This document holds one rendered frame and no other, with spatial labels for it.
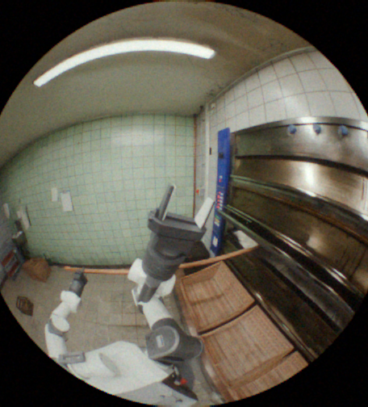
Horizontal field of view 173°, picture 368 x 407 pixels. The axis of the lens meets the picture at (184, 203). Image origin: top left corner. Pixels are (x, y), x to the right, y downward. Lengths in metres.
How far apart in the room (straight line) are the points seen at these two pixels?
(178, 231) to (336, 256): 0.69
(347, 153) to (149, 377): 0.96
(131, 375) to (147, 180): 1.77
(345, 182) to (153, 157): 1.83
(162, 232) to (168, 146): 1.61
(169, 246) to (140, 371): 0.36
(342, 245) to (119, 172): 2.13
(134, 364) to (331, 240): 0.82
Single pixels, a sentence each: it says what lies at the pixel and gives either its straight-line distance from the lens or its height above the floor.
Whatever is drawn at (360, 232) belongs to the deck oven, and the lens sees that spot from 0.70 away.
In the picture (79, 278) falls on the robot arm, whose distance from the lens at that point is 0.89.
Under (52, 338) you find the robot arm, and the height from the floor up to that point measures 1.36.
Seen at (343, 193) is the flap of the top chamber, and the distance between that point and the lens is 0.66.
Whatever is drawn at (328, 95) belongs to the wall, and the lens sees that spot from 0.80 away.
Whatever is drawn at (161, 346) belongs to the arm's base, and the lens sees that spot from 0.39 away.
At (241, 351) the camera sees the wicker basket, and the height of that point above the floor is 0.59.
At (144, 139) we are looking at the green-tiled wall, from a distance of 1.76.
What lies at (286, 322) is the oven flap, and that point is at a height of 0.96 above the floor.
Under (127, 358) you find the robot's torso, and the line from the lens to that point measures 0.42.
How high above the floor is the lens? 1.79
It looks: 18 degrees down
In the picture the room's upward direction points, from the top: straight up
